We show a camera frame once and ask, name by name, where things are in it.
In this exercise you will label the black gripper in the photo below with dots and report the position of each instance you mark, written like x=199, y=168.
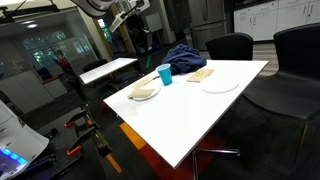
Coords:
x=141, y=25

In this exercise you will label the green pen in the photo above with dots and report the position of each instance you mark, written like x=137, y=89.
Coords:
x=149, y=62

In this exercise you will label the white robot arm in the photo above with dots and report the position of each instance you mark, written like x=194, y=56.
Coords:
x=96, y=5

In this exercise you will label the light blue cup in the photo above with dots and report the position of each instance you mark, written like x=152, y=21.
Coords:
x=165, y=76

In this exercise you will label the navy blue cloth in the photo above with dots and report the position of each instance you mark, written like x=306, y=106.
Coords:
x=185, y=60

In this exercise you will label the small white table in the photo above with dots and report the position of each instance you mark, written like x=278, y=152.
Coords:
x=106, y=68

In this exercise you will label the white round plate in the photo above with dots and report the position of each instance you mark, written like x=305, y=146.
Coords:
x=220, y=85
x=152, y=92

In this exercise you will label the stainless steel refrigerator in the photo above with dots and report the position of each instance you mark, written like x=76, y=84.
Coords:
x=208, y=23

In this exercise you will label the black chair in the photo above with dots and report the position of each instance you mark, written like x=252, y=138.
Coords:
x=293, y=76
x=230, y=46

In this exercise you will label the person in red shirt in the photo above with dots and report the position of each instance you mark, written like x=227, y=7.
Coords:
x=62, y=61

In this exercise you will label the black clamp orange tip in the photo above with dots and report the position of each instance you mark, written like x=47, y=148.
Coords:
x=83, y=138
x=78, y=118

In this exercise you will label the chrome table base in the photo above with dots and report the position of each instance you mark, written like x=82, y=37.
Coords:
x=216, y=151

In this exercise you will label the white kitchen cabinets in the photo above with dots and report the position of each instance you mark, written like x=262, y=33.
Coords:
x=276, y=16

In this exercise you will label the white device with blue lights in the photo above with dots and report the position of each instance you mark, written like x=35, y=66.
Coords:
x=18, y=143

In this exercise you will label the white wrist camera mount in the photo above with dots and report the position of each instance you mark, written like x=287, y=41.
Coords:
x=117, y=22

